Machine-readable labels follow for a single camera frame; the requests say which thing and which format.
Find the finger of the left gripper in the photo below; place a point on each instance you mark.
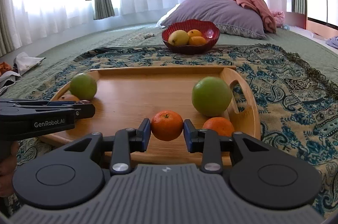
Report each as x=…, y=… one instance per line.
x=45, y=102
x=83, y=110

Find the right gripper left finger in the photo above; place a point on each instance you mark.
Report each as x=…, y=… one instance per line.
x=127, y=141

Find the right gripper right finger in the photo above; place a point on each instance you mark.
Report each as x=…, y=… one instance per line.
x=209, y=143

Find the large dull orange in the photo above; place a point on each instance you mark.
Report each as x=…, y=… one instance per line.
x=68, y=97

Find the mandarin orange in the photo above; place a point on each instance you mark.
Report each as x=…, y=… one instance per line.
x=167, y=125
x=221, y=125

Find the small green apple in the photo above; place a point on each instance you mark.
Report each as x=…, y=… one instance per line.
x=83, y=86

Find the large green apple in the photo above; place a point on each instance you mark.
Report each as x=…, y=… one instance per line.
x=211, y=96

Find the red jujube date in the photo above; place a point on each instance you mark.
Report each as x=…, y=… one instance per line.
x=84, y=102

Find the person's left hand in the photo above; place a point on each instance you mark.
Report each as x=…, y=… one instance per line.
x=7, y=169

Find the wooden serving tray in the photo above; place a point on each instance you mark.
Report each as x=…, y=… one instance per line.
x=126, y=96

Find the white paper bag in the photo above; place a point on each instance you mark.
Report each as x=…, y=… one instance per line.
x=24, y=62

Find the orange cloth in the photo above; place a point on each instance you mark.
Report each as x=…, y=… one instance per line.
x=4, y=67

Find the green curtain far left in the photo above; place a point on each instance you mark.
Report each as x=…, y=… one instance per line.
x=6, y=41

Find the blue paisley throw cloth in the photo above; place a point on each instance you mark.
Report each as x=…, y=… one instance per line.
x=297, y=104

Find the orange fruit in bowl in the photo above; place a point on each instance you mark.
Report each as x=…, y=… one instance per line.
x=194, y=32
x=197, y=41

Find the red fruit bowl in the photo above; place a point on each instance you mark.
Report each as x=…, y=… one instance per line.
x=209, y=30

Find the purple pillow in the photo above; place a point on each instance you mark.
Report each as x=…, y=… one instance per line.
x=229, y=17

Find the green quilted bedspread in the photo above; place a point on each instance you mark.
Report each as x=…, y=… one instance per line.
x=297, y=43

